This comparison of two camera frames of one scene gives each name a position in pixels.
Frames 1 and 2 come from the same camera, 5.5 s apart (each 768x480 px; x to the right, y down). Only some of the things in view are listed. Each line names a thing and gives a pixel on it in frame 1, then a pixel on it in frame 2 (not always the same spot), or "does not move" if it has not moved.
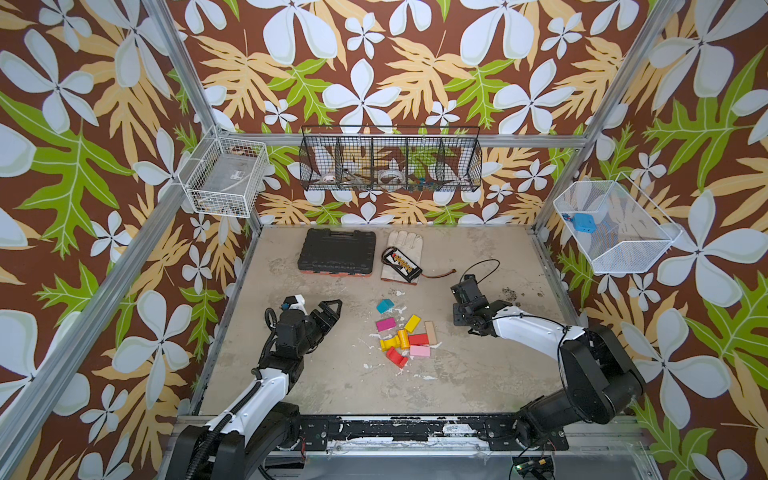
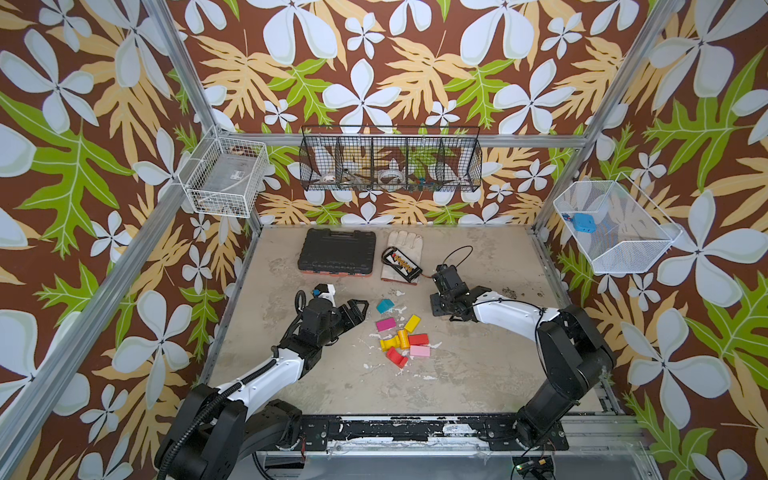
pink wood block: [420, 351] does not move
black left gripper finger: [331, 316] → [357, 311]
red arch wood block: [394, 356] does not move
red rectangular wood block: [418, 339] does not move
